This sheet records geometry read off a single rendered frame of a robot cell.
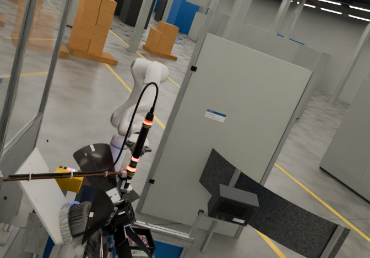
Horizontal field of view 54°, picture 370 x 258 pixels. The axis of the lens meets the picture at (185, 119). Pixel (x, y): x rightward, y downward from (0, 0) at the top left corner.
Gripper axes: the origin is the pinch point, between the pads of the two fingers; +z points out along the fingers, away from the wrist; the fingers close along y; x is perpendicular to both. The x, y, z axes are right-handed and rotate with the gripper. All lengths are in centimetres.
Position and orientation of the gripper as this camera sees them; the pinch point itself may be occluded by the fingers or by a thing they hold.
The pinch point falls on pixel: (137, 151)
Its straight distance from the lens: 169.9
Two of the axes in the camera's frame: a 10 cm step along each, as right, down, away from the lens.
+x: 3.4, -9.0, -2.7
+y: -9.4, -3.0, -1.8
